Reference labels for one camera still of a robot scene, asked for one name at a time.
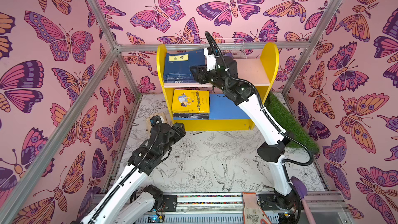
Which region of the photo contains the dark blue thread-bound book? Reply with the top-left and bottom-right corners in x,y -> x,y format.
164,79 -> 195,84

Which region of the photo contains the yellow pink blue bookshelf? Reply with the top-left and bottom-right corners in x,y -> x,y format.
157,43 -> 279,131

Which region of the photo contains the green artificial grass mat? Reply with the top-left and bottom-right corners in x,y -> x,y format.
264,92 -> 320,154

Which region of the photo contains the beige work glove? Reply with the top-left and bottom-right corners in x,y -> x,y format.
149,112 -> 169,123

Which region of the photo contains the patterned red white glove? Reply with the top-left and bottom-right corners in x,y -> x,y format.
243,192 -> 271,224

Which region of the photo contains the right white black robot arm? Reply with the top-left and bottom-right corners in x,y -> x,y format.
190,47 -> 314,210

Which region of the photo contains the purple spatula head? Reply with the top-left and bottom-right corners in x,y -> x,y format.
290,176 -> 308,199

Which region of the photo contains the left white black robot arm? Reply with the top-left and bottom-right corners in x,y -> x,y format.
80,116 -> 186,224

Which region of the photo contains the yellow cartoon book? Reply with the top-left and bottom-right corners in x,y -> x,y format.
172,89 -> 210,114
173,113 -> 210,120

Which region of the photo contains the white wire basket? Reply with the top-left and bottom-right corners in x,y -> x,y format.
200,38 -> 247,59

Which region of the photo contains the green circuit board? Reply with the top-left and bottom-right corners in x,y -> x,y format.
147,215 -> 165,224

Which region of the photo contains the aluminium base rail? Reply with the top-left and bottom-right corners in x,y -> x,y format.
90,191 -> 355,224

